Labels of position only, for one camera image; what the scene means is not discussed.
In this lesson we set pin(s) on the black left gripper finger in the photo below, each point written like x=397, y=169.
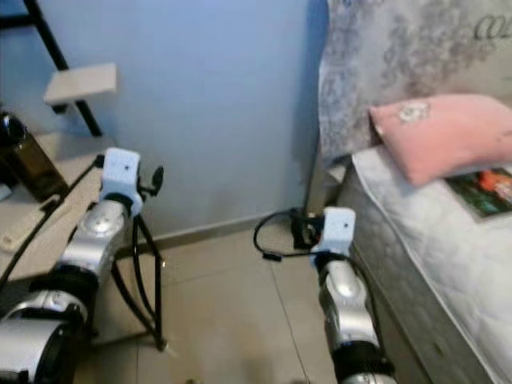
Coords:
x=158, y=174

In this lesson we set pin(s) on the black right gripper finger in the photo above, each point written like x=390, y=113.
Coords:
x=298, y=221

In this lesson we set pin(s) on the pink pillow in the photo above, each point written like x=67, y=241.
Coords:
x=448, y=136

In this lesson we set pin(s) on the beige bed headboard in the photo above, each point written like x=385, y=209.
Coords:
x=316, y=188

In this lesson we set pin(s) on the dark smoky water bottle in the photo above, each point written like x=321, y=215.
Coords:
x=36, y=164

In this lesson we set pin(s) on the small white shelf board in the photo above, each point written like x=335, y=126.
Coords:
x=82, y=82

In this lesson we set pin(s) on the white quilted mattress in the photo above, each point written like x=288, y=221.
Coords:
x=432, y=256

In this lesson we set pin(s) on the grey floral patterned cloth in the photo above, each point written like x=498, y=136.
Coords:
x=400, y=52

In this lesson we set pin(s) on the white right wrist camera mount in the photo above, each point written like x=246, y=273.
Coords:
x=336, y=230

